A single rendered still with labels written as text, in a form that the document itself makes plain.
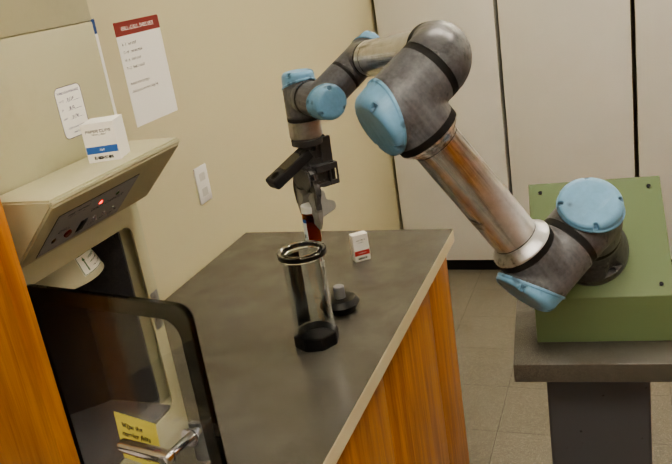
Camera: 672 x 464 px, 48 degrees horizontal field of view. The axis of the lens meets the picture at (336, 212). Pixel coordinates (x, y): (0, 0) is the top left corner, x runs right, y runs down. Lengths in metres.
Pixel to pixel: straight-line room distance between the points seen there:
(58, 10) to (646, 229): 1.17
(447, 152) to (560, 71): 2.68
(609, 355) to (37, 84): 1.14
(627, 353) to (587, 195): 0.35
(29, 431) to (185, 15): 1.54
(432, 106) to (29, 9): 0.62
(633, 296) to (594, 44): 2.40
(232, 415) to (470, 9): 2.79
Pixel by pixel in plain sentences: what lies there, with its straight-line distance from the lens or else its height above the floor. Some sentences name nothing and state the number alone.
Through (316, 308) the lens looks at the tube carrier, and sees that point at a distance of 1.66.
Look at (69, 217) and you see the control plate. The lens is 1.11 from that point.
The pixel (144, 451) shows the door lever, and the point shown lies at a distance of 1.02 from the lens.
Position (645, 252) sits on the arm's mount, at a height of 1.10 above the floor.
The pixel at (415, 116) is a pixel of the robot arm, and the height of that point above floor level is 1.49.
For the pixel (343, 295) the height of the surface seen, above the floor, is 0.98.
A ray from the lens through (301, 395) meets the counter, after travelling 1.56.
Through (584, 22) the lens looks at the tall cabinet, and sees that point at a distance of 3.87.
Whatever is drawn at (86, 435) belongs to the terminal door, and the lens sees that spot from 1.19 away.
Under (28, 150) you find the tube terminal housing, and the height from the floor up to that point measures 1.55.
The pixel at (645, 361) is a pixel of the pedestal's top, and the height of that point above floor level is 0.94.
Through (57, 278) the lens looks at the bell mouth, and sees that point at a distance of 1.27.
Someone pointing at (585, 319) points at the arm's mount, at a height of 0.99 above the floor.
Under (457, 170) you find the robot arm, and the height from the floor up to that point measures 1.39.
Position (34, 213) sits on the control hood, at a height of 1.49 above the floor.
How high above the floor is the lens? 1.74
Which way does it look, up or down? 18 degrees down
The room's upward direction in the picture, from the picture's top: 9 degrees counter-clockwise
